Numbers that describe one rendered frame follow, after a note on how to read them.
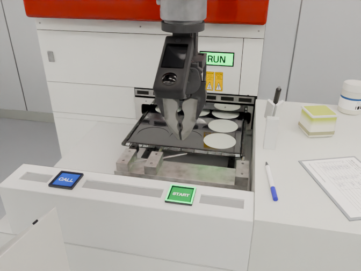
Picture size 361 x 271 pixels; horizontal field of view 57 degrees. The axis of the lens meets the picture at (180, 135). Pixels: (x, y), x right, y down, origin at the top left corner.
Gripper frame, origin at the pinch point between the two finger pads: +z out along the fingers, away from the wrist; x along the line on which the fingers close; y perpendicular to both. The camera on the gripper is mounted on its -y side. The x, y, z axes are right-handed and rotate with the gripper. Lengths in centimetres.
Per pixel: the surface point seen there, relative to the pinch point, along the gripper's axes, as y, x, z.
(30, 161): 139, 150, 111
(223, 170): 24.2, -7.2, 22.7
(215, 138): 38.6, -3.1, 20.7
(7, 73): 207, 208, 64
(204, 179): 18.8, -2.6, 22.6
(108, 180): 2.7, 16.9, 14.6
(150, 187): 2.2, 7.2, 14.7
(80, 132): 58, 55, 34
